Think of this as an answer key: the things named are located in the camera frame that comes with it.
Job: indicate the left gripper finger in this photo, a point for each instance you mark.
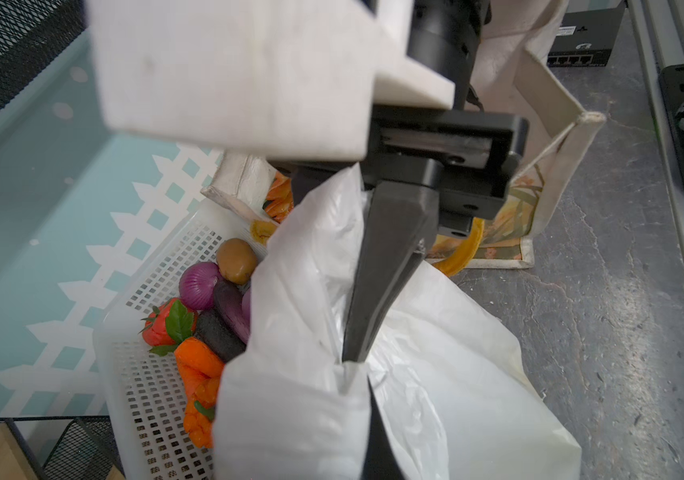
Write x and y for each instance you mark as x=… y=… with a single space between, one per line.
x=380 y=462

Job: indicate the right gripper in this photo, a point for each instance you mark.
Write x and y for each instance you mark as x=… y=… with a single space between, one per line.
x=340 y=66

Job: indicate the white plastic grocery bag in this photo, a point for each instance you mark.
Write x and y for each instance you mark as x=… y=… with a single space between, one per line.
x=445 y=375

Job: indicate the white canvas tote bag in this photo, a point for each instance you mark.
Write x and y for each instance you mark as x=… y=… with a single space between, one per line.
x=512 y=77

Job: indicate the brown potato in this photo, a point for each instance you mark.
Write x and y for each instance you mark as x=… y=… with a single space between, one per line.
x=236 y=261

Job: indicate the orange pumpkin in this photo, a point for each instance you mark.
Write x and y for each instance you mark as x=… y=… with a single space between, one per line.
x=200 y=413

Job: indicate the purple eggplant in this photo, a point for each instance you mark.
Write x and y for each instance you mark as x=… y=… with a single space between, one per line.
x=228 y=303

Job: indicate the orange carrot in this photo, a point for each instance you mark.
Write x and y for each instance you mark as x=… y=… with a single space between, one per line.
x=196 y=363

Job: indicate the purple onion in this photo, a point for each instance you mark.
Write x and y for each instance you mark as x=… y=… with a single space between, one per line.
x=197 y=284

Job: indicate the white plastic vegetable basket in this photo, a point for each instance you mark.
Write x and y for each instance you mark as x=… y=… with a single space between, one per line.
x=144 y=392

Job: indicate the red tomato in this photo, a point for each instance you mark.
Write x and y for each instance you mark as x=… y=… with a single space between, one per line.
x=168 y=326

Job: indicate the black flat box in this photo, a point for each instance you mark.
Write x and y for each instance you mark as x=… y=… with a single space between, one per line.
x=586 y=39

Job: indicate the black wire wooden shelf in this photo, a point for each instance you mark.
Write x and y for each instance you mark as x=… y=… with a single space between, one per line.
x=62 y=173

